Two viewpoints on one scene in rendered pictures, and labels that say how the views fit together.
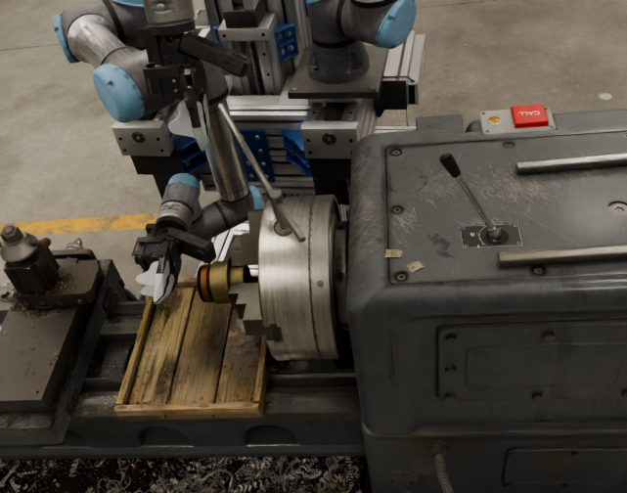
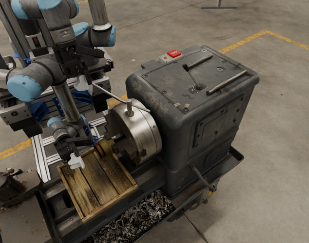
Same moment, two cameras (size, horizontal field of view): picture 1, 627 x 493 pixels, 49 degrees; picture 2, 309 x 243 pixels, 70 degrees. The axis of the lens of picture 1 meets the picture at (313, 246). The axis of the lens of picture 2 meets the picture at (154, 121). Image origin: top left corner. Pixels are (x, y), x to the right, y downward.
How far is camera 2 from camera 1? 0.58 m
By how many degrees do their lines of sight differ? 31
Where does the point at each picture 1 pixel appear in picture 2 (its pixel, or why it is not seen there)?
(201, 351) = (98, 180)
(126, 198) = not seen: outside the picture
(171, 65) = (72, 60)
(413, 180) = (159, 82)
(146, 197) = not seen: outside the picture
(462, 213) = (183, 85)
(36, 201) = not seen: outside the picture
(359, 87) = (101, 64)
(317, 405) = (152, 173)
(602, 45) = (123, 46)
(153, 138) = (22, 111)
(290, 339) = (148, 152)
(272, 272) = (136, 130)
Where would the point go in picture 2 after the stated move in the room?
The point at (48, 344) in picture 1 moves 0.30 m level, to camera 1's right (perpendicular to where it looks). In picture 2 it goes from (33, 215) to (91, 170)
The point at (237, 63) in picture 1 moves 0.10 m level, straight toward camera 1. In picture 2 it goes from (100, 52) to (119, 60)
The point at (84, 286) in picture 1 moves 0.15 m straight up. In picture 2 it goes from (35, 182) to (20, 164)
